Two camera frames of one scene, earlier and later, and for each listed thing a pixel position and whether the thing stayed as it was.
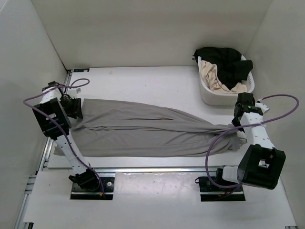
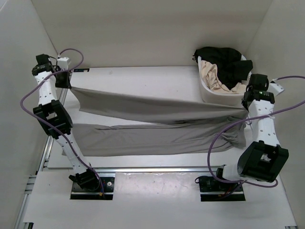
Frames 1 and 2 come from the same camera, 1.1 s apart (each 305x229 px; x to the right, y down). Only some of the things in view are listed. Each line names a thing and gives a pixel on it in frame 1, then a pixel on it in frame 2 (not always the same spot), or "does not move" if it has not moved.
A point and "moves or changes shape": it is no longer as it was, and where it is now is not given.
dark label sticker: (81, 69) does not move
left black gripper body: (69, 105) to (62, 79)
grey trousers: (113, 128) moves or changes shape
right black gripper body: (235, 122) to (244, 103)
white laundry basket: (211, 98) does not move
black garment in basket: (232, 68) does not move
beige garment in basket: (209, 72) does not move
